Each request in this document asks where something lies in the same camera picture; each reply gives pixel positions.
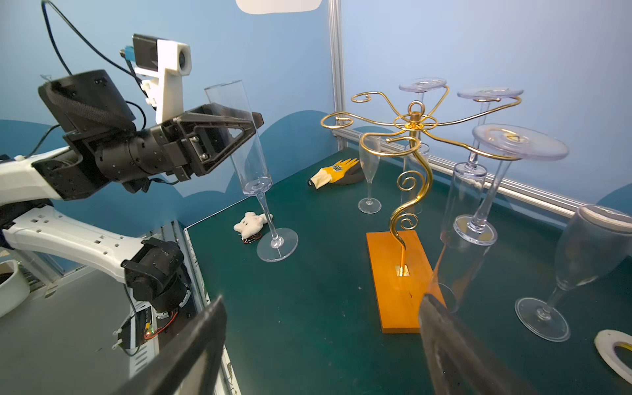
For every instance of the aluminium frame back bar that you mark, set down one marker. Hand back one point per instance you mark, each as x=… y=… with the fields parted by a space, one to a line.
x=557 y=204

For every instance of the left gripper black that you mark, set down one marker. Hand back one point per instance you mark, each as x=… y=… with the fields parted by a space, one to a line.
x=193 y=143

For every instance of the white plush toy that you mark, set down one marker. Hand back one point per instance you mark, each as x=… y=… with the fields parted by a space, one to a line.
x=250 y=227

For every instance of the aluminium frame left post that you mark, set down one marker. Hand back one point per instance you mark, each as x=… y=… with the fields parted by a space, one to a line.
x=335 y=35

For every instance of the left circuit board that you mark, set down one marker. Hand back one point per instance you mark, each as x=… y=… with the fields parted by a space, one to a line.
x=130 y=337

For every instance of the yellow black work glove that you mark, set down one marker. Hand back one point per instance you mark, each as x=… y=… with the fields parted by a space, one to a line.
x=343 y=172

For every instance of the gold wire glass rack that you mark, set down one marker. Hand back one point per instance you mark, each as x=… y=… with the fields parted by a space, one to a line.
x=400 y=267

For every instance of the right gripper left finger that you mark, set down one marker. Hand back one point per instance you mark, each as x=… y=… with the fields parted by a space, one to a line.
x=191 y=363

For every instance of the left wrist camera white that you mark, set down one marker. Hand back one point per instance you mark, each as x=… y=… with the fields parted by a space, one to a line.
x=161 y=65

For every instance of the aluminium rail base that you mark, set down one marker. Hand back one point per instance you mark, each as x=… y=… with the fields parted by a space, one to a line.
x=197 y=306

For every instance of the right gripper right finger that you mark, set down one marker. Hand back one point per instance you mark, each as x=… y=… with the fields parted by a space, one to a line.
x=458 y=363

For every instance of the white tape roll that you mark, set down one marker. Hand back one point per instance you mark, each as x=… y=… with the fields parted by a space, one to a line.
x=606 y=343

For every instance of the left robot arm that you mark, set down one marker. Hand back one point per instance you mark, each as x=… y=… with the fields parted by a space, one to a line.
x=91 y=111

